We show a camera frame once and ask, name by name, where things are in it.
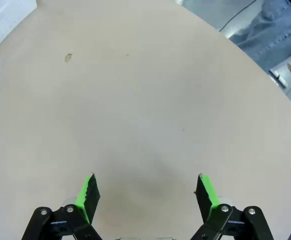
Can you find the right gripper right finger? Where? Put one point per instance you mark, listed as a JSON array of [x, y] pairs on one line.
[[210, 200]]

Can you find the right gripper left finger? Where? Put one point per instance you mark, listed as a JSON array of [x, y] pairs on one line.
[[80, 200]]

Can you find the white perforated plastic basket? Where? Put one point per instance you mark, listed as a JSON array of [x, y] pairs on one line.
[[0, 17]]

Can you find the person in black top, jeans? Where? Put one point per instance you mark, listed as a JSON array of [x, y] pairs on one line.
[[270, 32]]

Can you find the white metal floor bracket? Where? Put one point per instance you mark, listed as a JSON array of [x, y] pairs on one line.
[[279, 77]]

